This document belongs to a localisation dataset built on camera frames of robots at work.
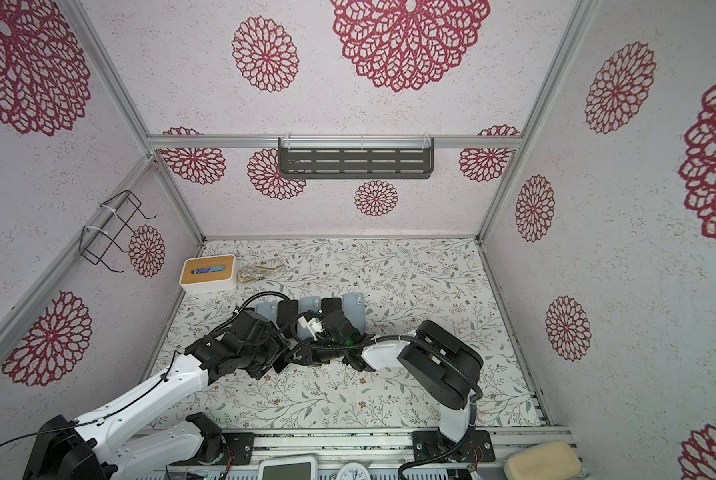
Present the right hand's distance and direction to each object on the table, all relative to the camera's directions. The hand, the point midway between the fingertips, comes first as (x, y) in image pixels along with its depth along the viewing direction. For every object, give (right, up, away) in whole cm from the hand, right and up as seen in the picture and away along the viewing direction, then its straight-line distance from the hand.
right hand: (285, 357), depth 79 cm
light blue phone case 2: (+18, +11, +22) cm, 30 cm away
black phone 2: (+10, +11, +24) cm, 28 cm away
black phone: (-4, +9, +19) cm, 21 cm away
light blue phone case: (+3, +12, +22) cm, 25 cm away
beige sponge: (+63, -21, -9) cm, 67 cm away
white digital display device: (+5, -22, -10) cm, 25 cm away
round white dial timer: (+18, -23, -10) cm, 31 cm away
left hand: (-1, 0, +3) cm, 3 cm away
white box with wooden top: (-35, +21, +26) cm, 49 cm away
